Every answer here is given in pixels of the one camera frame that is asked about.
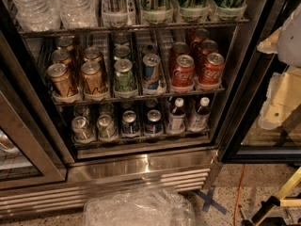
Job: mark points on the back dark energy can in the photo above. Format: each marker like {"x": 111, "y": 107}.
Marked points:
{"x": 149, "y": 48}

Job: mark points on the back left red cola can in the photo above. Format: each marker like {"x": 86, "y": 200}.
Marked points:
{"x": 178, "y": 48}

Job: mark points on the left clear water bottle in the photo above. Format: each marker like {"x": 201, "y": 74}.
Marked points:
{"x": 37, "y": 15}

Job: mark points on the yellow black stand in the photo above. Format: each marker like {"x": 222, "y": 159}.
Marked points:
{"x": 282, "y": 199}

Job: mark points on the middle left gold can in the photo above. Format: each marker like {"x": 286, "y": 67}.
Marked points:
{"x": 62, "y": 56}

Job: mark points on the left white-capped bottle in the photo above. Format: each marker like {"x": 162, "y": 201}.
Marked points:
{"x": 176, "y": 115}

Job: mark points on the red cola can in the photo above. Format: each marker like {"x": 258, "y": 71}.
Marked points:
{"x": 204, "y": 49}
{"x": 183, "y": 71}
{"x": 178, "y": 48}
{"x": 196, "y": 34}
{"x": 212, "y": 69}

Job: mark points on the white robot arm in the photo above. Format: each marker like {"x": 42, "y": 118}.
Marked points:
{"x": 289, "y": 40}

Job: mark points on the back left silver can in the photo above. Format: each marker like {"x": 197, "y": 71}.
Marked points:
{"x": 82, "y": 110}

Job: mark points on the front blue energy can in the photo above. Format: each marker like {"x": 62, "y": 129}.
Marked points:
{"x": 151, "y": 64}

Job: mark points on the left blue pepsi can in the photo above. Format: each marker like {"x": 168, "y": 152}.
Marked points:
{"x": 129, "y": 124}

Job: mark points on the blue pepsi can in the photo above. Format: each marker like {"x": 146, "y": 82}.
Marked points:
{"x": 154, "y": 123}
{"x": 129, "y": 124}

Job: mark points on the back right red cola can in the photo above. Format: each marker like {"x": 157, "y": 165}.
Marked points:
{"x": 196, "y": 34}

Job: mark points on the open fridge glass door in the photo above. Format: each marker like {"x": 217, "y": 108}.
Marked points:
{"x": 247, "y": 76}

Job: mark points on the silver can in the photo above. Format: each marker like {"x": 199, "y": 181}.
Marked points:
{"x": 81, "y": 128}
{"x": 82, "y": 110}
{"x": 106, "y": 127}
{"x": 106, "y": 109}

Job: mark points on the green soda can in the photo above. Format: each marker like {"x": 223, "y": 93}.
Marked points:
{"x": 124, "y": 76}
{"x": 120, "y": 39}
{"x": 122, "y": 52}

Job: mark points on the top shelf green can left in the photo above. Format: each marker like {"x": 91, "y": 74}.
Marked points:
{"x": 156, "y": 11}

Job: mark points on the back left gold can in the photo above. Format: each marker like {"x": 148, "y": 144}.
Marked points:
{"x": 65, "y": 43}

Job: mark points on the front right red cola can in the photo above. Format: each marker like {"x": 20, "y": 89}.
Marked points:
{"x": 212, "y": 69}

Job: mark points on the top shelf green can middle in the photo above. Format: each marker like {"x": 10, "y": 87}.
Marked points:
{"x": 193, "y": 10}

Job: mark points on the clear plastic bin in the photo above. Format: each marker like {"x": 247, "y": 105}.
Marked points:
{"x": 141, "y": 207}

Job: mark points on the stainless steel fridge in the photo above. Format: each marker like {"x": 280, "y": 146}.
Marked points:
{"x": 56, "y": 172}

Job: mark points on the clear water bottle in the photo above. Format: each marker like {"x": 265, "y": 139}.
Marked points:
{"x": 37, "y": 15}
{"x": 78, "y": 13}

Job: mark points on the right clear water bottle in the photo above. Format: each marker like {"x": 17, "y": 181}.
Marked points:
{"x": 78, "y": 13}

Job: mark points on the white-capped bottle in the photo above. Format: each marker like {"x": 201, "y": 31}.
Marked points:
{"x": 176, "y": 115}
{"x": 199, "y": 115}

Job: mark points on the front left gold can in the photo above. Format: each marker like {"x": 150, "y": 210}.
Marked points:
{"x": 62, "y": 80}

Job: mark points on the gold can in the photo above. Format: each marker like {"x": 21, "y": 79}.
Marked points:
{"x": 65, "y": 43}
{"x": 93, "y": 54}
{"x": 92, "y": 74}
{"x": 62, "y": 80}
{"x": 62, "y": 56}

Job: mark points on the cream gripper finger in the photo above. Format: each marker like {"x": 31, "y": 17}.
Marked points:
{"x": 270, "y": 45}
{"x": 283, "y": 96}

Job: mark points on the right blue pepsi can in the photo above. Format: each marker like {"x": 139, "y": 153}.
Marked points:
{"x": 154, "y": 123}

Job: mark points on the middle right red cola can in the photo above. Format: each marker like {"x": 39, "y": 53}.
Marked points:
{"x": 204, "y": 49}

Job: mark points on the front left red cola can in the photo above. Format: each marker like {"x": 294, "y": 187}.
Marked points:
{"x": 183, "y": 71}

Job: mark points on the right white-capped bottle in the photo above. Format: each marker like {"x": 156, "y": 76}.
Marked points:
{"x": 199, "y": 115}

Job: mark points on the front left silver can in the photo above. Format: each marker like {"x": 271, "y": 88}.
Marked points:
{"x": 81, "y": 128}

